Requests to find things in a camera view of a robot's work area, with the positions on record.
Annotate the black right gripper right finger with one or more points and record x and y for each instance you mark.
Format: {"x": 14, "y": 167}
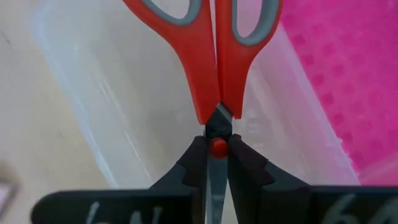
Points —
{"x": 280, "y": 202}

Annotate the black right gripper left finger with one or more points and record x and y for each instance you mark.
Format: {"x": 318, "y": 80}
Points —
{"x": 174, "y": 199}

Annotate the clear plastic pencil box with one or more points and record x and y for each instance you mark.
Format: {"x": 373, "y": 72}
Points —
{"x": 140, "y": 93}

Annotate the pink pencil box lid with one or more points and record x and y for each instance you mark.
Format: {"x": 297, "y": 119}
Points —
{"x": 357, "y": 62}

